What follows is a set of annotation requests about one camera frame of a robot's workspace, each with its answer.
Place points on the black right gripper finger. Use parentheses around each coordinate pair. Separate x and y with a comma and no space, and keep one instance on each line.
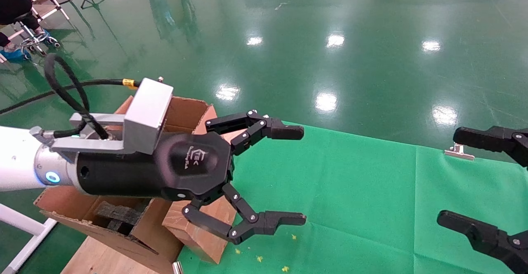
(486,237)
(486,138)

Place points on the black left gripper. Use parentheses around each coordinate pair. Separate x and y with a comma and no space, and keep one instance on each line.
(194,162)

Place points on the large open brown carton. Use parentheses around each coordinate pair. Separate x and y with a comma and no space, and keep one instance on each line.
(181,113)

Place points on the silver metal binder clip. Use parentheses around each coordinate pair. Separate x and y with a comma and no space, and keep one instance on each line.
(177,268)
(458,153)

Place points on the green table cloth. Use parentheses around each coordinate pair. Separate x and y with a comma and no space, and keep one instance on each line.
(350,208)

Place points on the black foam block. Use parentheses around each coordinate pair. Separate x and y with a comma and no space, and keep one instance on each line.
(117,215)

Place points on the chrome wheeled stool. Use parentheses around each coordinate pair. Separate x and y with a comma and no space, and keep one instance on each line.
(37,38)

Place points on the blue shoe cover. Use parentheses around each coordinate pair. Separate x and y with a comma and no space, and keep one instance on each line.
(15,54)

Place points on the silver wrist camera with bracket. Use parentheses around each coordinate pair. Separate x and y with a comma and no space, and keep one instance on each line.
(146,115)

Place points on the white metal frame bar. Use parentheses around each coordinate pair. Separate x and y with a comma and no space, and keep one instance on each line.
(24,224)

